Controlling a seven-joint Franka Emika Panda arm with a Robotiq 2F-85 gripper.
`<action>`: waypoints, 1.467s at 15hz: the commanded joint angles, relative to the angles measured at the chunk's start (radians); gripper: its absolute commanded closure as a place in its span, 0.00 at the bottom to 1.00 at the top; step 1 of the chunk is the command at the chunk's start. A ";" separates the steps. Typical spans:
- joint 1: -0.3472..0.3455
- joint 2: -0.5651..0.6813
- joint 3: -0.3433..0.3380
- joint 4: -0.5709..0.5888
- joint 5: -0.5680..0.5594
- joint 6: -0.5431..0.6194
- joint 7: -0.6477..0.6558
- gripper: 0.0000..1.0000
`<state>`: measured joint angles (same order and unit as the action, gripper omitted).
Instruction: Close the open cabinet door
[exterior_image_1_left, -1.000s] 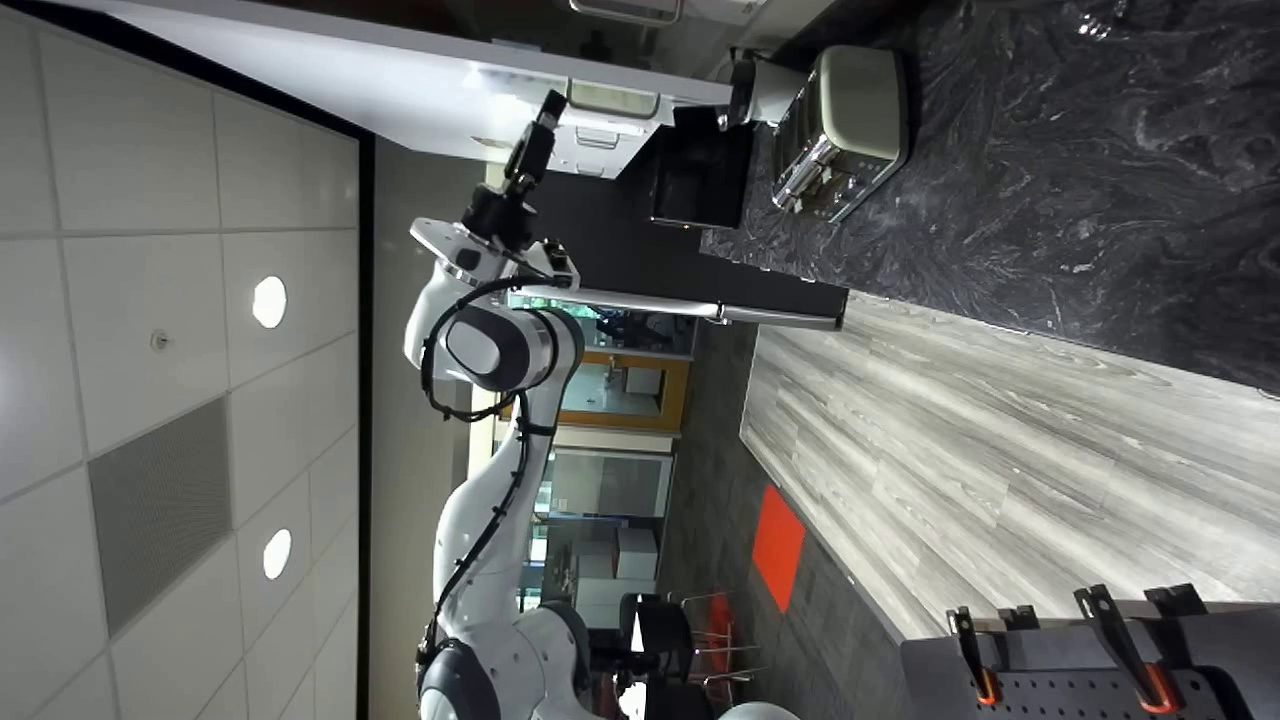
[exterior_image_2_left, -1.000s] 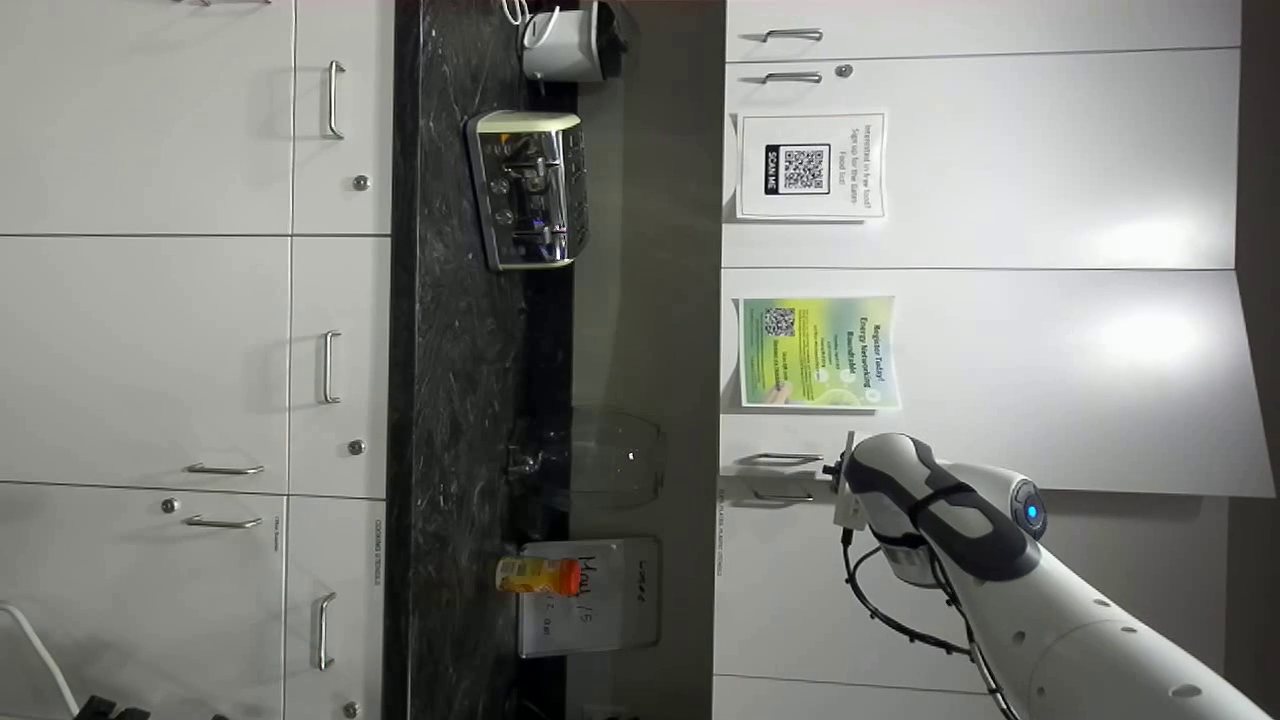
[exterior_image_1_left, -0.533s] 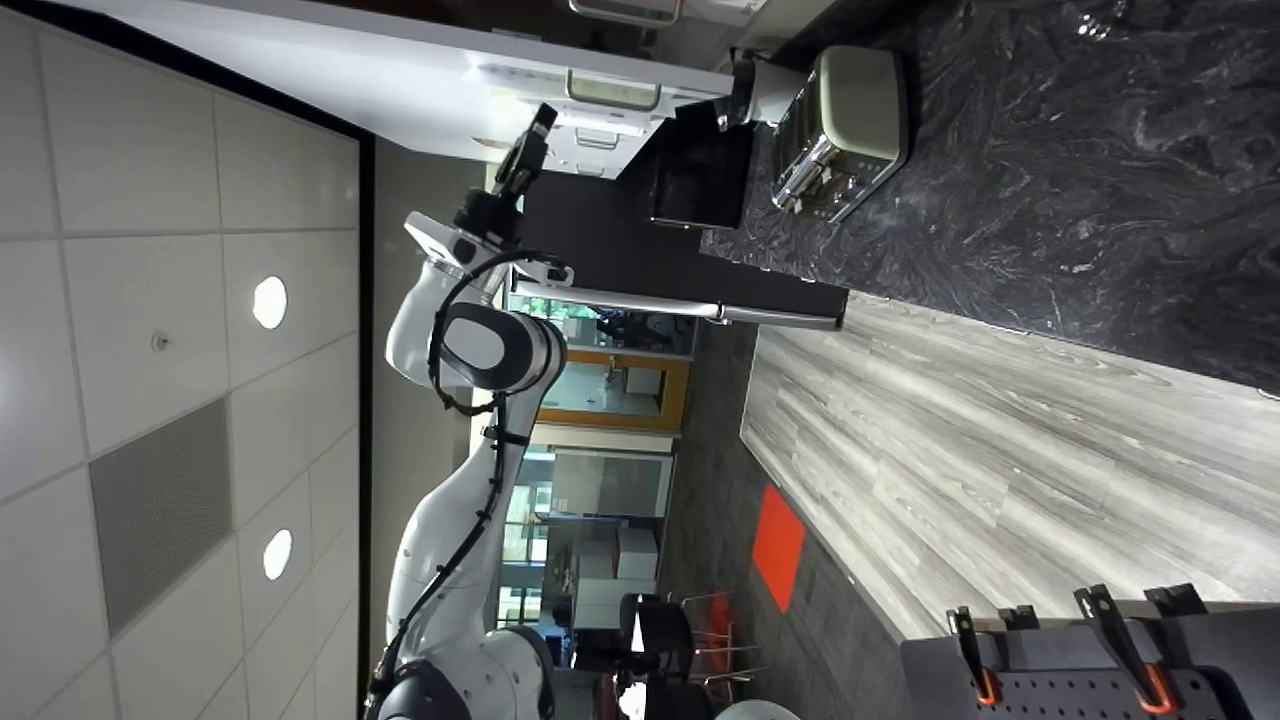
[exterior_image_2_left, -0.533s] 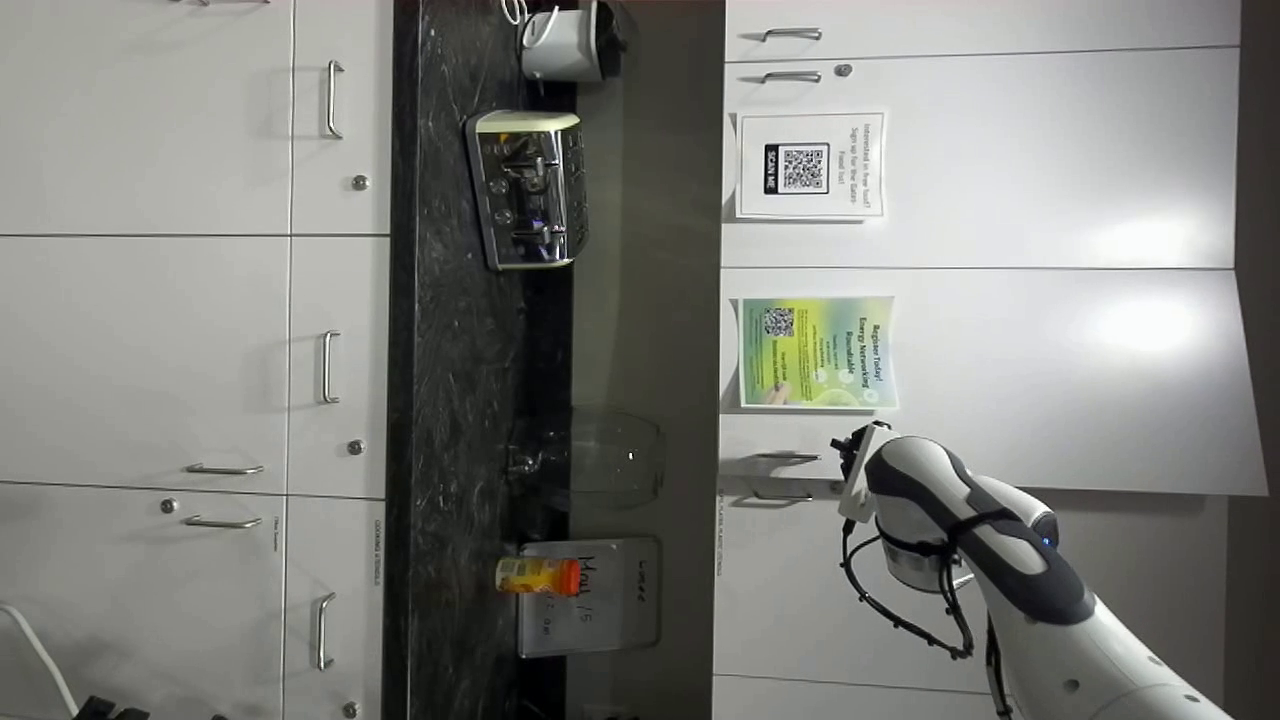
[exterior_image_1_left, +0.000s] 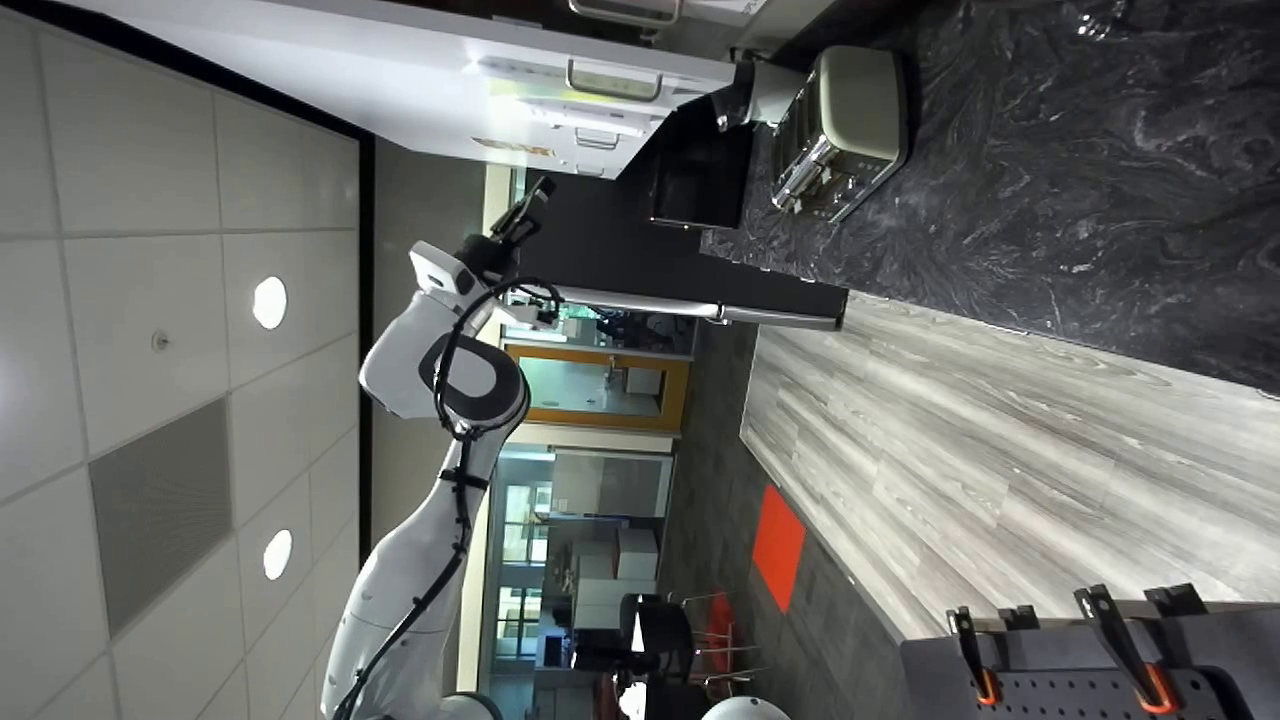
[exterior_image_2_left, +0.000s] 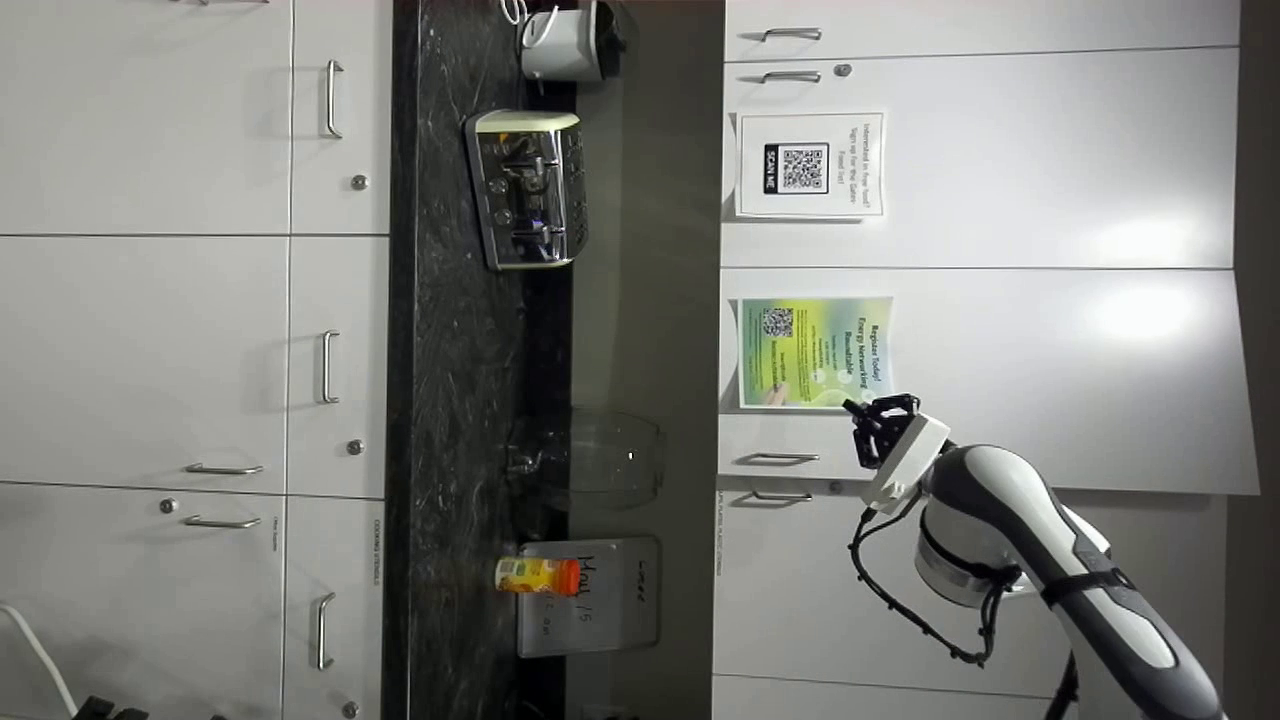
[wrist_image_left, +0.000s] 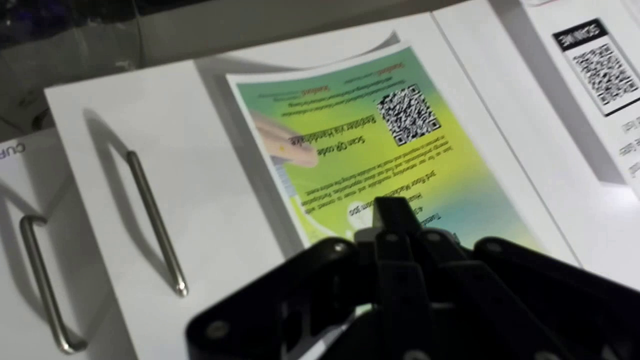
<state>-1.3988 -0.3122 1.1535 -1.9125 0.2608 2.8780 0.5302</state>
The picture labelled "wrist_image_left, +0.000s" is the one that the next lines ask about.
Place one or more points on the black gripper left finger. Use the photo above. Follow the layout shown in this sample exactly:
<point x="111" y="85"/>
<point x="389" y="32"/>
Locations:
<point x="253" y="300"/>

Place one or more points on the white QR code notice paper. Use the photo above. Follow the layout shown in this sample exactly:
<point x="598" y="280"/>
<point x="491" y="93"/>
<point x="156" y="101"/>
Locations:
<point x="601" y="73"/>

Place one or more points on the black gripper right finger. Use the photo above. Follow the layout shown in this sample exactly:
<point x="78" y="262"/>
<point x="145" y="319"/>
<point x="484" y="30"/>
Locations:
<point x="532" y="292"/>

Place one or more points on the green yellow QR flyer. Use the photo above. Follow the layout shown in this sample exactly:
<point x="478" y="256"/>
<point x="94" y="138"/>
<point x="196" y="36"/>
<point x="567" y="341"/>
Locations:
<point x="372" y="167"/>

